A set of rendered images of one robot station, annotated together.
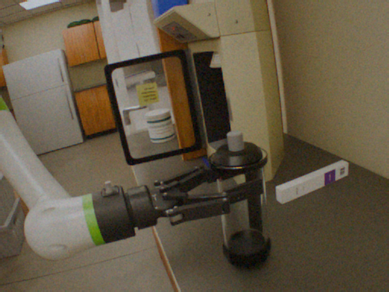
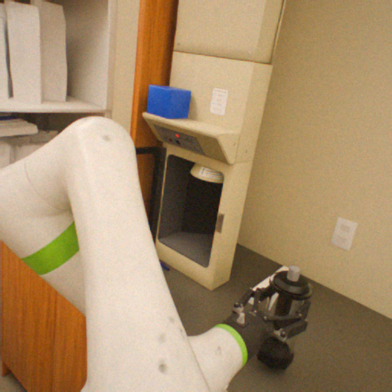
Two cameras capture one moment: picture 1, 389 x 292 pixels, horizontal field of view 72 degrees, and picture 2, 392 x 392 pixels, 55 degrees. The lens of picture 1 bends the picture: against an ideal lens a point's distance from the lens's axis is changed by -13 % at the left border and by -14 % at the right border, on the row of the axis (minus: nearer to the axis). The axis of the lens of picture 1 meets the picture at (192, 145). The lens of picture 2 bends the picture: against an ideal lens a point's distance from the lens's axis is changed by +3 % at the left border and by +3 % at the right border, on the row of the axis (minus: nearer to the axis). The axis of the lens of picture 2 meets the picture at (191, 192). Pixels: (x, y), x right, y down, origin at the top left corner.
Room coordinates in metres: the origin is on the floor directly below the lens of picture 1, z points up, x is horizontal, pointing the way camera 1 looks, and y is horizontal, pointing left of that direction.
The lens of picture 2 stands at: (0.03, 0.66, 1.69)
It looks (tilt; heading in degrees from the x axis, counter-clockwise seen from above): 19 degrees down; 322
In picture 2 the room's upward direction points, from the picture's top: 9 degrees clockwise
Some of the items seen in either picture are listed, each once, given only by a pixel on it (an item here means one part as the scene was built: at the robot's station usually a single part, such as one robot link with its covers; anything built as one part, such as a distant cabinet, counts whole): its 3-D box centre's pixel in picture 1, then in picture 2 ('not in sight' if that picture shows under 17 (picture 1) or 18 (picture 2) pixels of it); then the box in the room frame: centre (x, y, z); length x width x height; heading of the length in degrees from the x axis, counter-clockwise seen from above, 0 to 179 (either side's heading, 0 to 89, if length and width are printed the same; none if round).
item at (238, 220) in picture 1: (242, 205); (282, 318); (0.51, -0.08, 1.09); 0.11 x 0.11 x 0.21
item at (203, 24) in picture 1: (181, 26); (187, 137); (0.99, -0.03, 1.46); 0.32 x 0.12 x 0.10; 14
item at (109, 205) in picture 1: (115, 212); (236, 338); (0.46, 0.15, 1.16); 0.09 x 0.06 x 0.12; 14
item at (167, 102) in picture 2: (169, 3); (168, 102); (1.08, -0.01, 1.56); 0.10 x 0.10 x 0.09; 14
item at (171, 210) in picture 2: (245, 96); (208, 203); (1.03, -0.21, 1.19); 0.26 x 0.24 x 0.35; 14
